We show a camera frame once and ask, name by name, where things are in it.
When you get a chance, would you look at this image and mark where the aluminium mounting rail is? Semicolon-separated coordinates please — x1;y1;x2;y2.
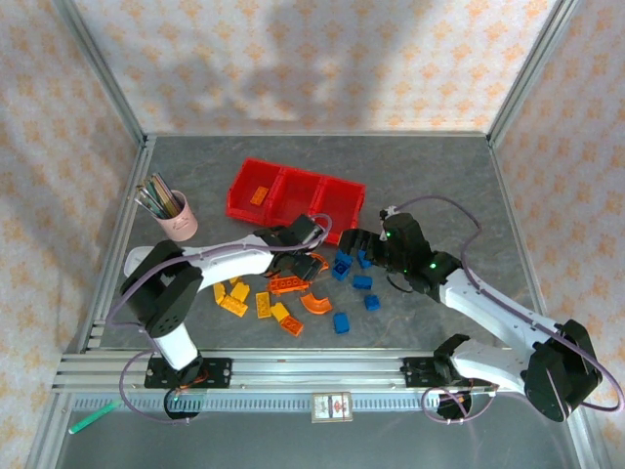
51;347;531;395

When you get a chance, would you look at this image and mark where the orange curved lego piece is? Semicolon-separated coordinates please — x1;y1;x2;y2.
299;291;333;316
308;250;333;275

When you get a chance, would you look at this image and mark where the pink cup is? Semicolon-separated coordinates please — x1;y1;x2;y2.
153;190;199;242

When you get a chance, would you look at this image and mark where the red white label card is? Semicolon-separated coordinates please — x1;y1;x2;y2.
311;391;354;423

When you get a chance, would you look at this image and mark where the coloured pencil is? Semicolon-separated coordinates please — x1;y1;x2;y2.
137;184;170;220
135;193;163;220
151;173;181;214
144;178;176;217

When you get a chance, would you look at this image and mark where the long orange lego brick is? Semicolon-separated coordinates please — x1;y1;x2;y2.
266;276;310;295

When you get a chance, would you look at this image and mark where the green marker pen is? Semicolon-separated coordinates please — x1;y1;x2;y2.
67;399;124;436

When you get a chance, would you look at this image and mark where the aluminium frame post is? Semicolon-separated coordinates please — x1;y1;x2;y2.
486;0;586;148
51;0;150;148

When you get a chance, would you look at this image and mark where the aluminium frame side rail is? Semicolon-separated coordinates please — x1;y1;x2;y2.
23;136;157;469
486;136;606;469

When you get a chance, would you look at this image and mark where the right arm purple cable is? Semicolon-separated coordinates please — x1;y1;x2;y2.
388;193;625;425

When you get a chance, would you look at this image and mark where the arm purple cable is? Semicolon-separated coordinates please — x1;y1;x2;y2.
388;193;625;425
104;213;334;425

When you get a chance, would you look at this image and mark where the grey slotted cable duct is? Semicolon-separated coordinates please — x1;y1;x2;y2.
71;392;443;412

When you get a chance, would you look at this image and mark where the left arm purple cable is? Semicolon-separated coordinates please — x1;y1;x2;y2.
104;213;334;425

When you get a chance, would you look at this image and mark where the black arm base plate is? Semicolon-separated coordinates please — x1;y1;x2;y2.
400;356;443;390
145;358;233;391

